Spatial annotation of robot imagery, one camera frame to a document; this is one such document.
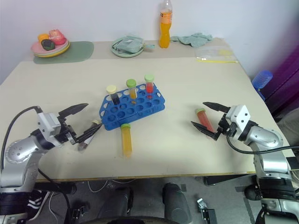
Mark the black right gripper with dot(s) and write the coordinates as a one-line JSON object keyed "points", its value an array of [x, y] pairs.
{"points": [[225, 126]]}

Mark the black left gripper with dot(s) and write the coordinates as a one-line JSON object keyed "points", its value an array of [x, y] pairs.
{"points": [[66, 134]]}

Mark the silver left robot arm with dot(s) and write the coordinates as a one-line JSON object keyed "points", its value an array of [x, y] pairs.
{"points": [[18, 154]]}

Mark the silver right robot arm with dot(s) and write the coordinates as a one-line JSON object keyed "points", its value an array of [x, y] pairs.
{"points": [[268, 140]]}

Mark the pale red tube green cap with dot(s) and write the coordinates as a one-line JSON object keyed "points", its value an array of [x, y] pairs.
{"points": [[203, 117]]}

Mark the dark tube cream cap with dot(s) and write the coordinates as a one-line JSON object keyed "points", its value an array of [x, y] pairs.
{"points": [[94, 122]]}

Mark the dark liquid tube yellow cap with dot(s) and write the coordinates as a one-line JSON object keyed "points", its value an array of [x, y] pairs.
{"points": [[114, 96]]}

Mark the blue test tube rack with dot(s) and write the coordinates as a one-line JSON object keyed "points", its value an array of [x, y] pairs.
{"points": [[130, 112]]}

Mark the yellow liquid tube green cap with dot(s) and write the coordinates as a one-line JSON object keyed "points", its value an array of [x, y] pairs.
{"points": [[126, 142]]}

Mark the orange liquid tube green cap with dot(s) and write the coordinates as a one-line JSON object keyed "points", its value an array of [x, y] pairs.
{"points": [[132, 91]]}

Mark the red liquid tube green cap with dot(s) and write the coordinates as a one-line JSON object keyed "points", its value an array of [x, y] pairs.
{"points": [[149, 87]]}

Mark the blue plastic stool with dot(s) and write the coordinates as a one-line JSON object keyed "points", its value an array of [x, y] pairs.
{"points": [[262, 80]]}

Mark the clear zip plastic bag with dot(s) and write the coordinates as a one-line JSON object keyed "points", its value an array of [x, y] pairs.
{"points": [[215, 54]]}

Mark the green placemat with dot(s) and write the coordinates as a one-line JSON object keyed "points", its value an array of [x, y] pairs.
{"points": [[79, 52]]}

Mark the yellow plate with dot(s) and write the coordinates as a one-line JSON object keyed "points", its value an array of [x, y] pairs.
{"points": [[63, 51]]}

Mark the pale green plate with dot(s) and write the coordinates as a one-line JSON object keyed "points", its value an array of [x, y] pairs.
{"points": [[126, 54]]}

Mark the green crumpled cloth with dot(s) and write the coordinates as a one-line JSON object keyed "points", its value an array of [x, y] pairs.
{"points": [[194, 39]]}

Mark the dark green toy vegetable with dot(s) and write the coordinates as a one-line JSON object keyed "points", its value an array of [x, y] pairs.
{"points": [[47, 44]]}

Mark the purple curtain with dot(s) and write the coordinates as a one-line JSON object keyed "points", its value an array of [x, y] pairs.
{"points": [[287, 79]]}

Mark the pink plate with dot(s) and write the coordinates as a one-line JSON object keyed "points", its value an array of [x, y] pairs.
{"points": [[36, 47]]}

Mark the pink red toy fruit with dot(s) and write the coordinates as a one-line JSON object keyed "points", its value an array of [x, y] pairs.
{"points": [[57, 37]]}

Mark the green folded pouch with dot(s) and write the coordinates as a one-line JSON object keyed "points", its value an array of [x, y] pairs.
{"points": [[129, 44]]}

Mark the black caster wheel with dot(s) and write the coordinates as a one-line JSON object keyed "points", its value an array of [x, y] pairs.
{"points": [[205, 210], [78, 213]]}

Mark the dark rounded shape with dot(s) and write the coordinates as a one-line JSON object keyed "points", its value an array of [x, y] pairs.
{"points": [[176, 203]]}

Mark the orange toy fruit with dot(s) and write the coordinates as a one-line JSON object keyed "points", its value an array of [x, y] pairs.
{"points": [[43, 37]]}

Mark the black white striped shoe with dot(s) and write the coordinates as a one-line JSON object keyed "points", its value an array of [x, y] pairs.
{"points": [[36, 204]]}

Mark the orange soda bottle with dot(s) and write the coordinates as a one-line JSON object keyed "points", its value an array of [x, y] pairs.
{"points": [[164, 30]]}

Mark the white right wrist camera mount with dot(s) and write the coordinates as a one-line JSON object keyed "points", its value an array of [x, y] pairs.
{"points": [[240, 115]]}

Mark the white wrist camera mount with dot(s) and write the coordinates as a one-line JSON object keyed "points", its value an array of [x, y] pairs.
{"points": [[47, 123], [240, 115]]}

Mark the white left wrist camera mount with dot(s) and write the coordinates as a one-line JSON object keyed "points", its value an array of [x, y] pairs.
{"points": [[47, 123]]}

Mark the black table frame bar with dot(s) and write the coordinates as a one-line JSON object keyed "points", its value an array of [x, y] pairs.
{"points": [[224, 180], [58, 187]]}

